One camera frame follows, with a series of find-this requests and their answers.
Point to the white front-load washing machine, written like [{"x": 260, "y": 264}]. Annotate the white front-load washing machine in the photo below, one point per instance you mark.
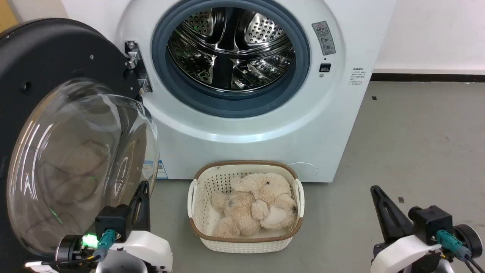
[{"x": 326, "y": 132}]

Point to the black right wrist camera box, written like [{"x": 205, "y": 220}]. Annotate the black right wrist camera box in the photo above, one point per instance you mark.
[{"x": 432, "y": 223}]

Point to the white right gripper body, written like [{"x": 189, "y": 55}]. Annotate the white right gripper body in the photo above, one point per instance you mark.
[{"x": 401, "y": 254}]

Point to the stainless steel perforated drum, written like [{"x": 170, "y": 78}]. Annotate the stainless steel perforated drum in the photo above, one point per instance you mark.
[{"x": 227, "y": 38}]

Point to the beige plush bear toy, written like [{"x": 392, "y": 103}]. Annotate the beige plush bear toy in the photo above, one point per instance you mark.
[{"x": 261, "y": 201}]

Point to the blue white energy sticker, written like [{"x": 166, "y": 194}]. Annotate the blue white energy sticker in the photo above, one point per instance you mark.
[{"x": 162, "y": 170}]

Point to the grey warning sticker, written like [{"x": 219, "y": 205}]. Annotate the grey warning sticker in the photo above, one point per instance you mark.
[{"x": 324, "y": 38}]

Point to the metal door hinge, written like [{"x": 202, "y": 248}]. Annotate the metal door hinge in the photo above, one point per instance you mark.
[{"x": 141, "y": 76}]

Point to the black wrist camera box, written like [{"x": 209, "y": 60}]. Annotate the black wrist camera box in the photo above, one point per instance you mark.
[
  {"x": 432, "y": 223},
  {"x": 111, "y": 222}
]

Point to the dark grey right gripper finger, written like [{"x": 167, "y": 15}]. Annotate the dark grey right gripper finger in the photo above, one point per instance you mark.
[
  {"x": 382, "y": 220},
  {"x": 399, "y": 223}
]

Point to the round white filter cover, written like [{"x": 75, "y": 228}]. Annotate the round white filter cover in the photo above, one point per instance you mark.
[{"x": 305, "y": 172}]

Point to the yellow wooden panel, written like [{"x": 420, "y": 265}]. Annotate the yellow wooden panel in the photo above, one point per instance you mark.
[{"x": 7, "y": 13}]

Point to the black round glass washer door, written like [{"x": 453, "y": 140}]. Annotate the black round glass washer door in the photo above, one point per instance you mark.
[{"x": 57, "y": 49}]

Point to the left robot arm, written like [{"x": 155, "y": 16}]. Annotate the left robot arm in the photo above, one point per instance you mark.
[{"x": 68, "y": 250}]

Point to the black skirting board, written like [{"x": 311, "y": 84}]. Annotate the black skirting board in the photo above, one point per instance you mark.
[{"x": 428, "y": 77}]

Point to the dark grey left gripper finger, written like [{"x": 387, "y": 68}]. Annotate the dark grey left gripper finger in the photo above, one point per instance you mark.
[
  {"x": 134, "y": 212},
  {"x": 146, "y": 212}
]

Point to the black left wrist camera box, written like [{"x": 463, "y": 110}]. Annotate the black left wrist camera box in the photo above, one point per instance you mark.
[{"x": 111, "y": 222}]

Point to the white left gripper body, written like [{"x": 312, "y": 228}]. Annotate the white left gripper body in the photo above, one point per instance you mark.
[{"x": 146, "y": 250}]

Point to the white plastic laundry basket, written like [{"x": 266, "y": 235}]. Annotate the white plastic laundry basket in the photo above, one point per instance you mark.
[{"x": 246, "y": 244}]

